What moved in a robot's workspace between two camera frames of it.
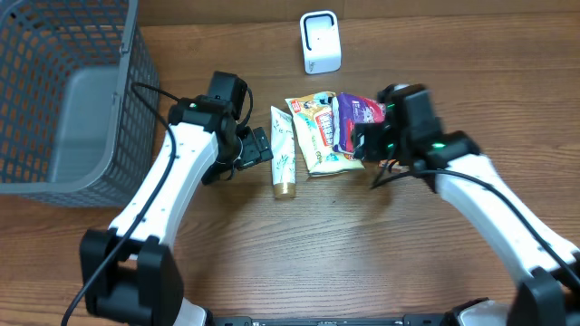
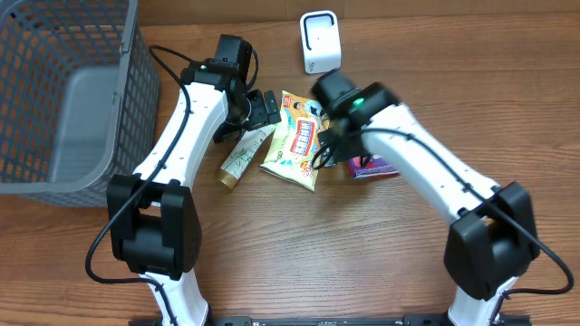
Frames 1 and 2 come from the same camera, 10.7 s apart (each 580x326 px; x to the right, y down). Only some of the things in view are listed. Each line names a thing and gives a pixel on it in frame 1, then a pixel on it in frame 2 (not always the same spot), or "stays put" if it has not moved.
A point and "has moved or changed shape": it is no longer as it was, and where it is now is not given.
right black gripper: [368, 136] to [333, 139]
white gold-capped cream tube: [283, 161] has moved or changed shape
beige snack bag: [314, 118] has moved or changed shape
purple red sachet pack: [354, 110] has moved or changed shape
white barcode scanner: [321, 42] stays put
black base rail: [418, 320] stays put
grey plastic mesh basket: [72, 130] stays put
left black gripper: [256, 148] to [265, 114]
